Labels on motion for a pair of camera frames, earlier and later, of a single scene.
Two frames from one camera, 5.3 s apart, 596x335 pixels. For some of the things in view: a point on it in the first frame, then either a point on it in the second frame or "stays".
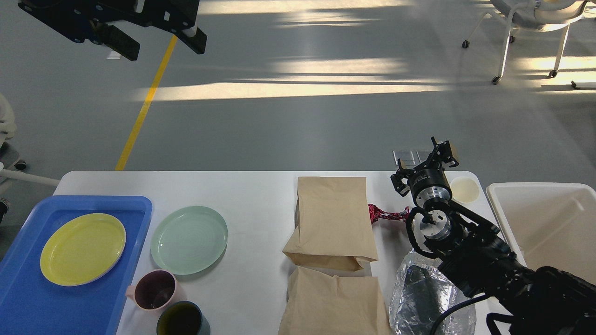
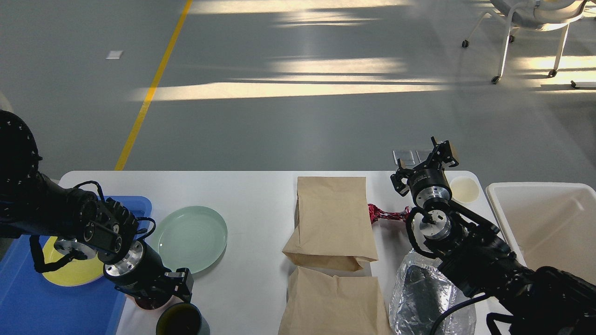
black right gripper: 425,184 stays
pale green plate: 189,240 stays
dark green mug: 183,318 stays
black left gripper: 77,19 to 143,272
